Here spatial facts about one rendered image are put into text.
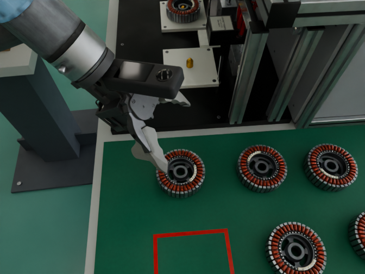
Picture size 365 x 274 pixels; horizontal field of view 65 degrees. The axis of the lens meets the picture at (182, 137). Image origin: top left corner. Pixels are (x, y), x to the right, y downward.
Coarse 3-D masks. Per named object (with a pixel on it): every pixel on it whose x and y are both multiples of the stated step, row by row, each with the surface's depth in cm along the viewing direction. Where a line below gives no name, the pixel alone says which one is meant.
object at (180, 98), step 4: (180, 92) 54; (176, 96) 53; (180, 96) 53; (160, 100) 51; (164, 100) 50; (168, 100) 51; (172, 100) 53; (176, 100) 53; (180, 100) 53; (184, 100) 54; (180, 104) 55; (184, 104) 55; (188, 104) 55
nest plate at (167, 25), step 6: (198, 0) 100; (162, 6) 98; (162, 12) 97; (204, 12) 97; (162, 18) 95; (168, 18) 95; (198, 18) 95; (204, 18) 95; (162, 24) 93; (168, 24) 93; (174, 24) 93; (180, 24) 93; (186, 24) 93; (192, 24) 93; (198, 24) 93; (204, 24) 93; (162, 30) 92; (168, 30) 93; (174, 30) 93; (180, 30) 93; (186, 30) 93; (192, 30) 93
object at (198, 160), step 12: (168, 156) 68; (180, 156) 68; (192, 156) 67; (156, 168) 66; (168, 168) 68; (180, 168) 67; (192, 168) 68; (204, 168) 66; (168, 180) 64; (180, 180) 66; (192, 180) 64; (168, 192) 64; (180, 192) 63; (192, 192) 65
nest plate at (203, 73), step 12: (180, 48) 87; (192, 48) 87; (204, 48) 87; (168, 60) 85; (180, 60) 85; (204, 60) 85; (192, 72) 82; (204, 72) 82; (216, 72) 82; (192, 84) 80; (204, 84) 80; (216, 84) 80
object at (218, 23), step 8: (208, 16) 73; (216, 16) 73; (224, 16) 73; (208, 24) 73; (216, 24) 72; (224, 24) 72; (232, 24) 72; (200, 32) 76; (208, 32) 74; (216, 32) 70; (224, 32) 71; (232, 32) 71; (200, 40) 75; (208, 40) 74; (216, 40) 72; (224, 40) 72; (232, 40) 72; (240, 40) 73
